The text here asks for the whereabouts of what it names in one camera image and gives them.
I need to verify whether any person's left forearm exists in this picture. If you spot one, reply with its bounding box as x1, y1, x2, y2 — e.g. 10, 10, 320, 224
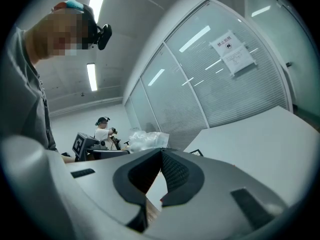
60, 151, 77, 164

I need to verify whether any black head-worn camera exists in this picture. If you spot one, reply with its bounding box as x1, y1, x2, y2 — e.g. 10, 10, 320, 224
82, 3, 113, 51

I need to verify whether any person's grey shirt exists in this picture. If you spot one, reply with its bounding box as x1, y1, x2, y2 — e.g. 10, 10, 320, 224
0, 25, 60, 155

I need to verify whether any clear plastic bag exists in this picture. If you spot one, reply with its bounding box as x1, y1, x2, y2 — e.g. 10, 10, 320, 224
126, 127, 170, 154

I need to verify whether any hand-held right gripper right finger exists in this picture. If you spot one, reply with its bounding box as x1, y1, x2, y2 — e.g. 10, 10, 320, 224
146, 147, 310, 240

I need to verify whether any black picture frame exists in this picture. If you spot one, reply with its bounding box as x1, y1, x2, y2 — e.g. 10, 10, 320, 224
189, 148, 205, 158

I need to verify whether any white paper notice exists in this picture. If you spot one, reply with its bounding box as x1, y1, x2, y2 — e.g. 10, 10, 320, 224
209, 29, 258, 78

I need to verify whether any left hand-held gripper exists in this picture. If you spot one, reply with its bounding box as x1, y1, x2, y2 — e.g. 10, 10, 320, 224
71, 131, 131, 162

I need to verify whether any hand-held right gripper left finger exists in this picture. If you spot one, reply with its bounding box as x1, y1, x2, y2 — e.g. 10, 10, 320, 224
0, 133, 164, 240

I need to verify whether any light grey square table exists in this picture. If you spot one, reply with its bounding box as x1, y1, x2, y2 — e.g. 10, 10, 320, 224
183, 105, 320, 208

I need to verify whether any person's head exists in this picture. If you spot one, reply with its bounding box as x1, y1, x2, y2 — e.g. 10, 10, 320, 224
24, 6, 98, 66

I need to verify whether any red and teal headband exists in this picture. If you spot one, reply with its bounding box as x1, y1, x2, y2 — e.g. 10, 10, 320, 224
50, 0, 86, 13

